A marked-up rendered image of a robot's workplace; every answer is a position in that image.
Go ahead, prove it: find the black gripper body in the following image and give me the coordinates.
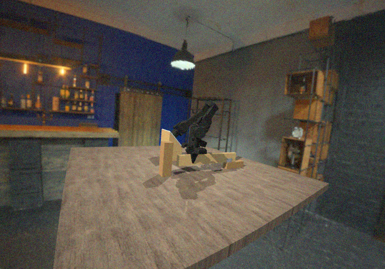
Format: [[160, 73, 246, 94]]
[[182, 136, 207, 154]]

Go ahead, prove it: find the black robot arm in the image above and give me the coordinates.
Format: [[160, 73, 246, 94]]
[[171, 100, 219, 147]]

